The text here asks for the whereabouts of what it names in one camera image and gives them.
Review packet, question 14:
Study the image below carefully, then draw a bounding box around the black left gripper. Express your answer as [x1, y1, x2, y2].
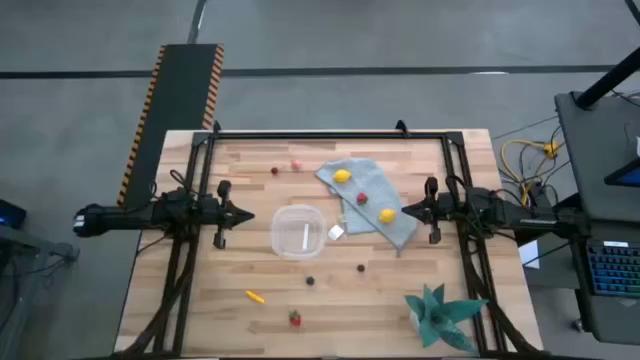
[198, 179, 256, 250]

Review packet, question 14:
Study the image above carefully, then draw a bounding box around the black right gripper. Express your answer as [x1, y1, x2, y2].
[401, 175, 454, 246]

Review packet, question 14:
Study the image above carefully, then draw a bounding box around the clear plastic tupperware container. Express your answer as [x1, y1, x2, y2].
[270, 204, 328, 260]

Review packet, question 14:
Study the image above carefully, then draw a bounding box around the light blue waffle towel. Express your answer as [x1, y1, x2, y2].
[314, 157, 419, 257]

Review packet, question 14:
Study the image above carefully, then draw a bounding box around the green plant in white pot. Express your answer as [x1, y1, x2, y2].
[404, 283, 489, 354]

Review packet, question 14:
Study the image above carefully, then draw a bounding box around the white paper sheet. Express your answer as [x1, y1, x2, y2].
[518, 240, 542, 270]

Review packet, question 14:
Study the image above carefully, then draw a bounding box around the black ramp with hazard stripes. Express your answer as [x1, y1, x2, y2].
[116, 43, 225, 209]

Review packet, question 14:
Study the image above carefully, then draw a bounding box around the grey desk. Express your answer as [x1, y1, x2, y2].
[553, 90, 640, 346]

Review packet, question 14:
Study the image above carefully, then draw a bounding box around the black backlit keyboard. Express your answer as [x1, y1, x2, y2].
[585, 239, 640, 299]

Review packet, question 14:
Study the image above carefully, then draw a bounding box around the grey metal cart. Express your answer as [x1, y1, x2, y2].
[0, 224, 81, 360]

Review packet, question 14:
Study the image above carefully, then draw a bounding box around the dark tablet screen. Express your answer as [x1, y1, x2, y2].
[603, 158, 640, 189]

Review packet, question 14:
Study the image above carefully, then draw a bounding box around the black device with blue light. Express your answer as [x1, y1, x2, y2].
[0, 199, 28, 231]

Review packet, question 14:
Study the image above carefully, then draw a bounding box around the yellow cable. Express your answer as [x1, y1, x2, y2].
[500, 139, 561, 207]

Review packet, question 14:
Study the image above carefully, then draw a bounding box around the black aluminium table frame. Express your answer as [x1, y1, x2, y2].
[118, 128, 544, 359]

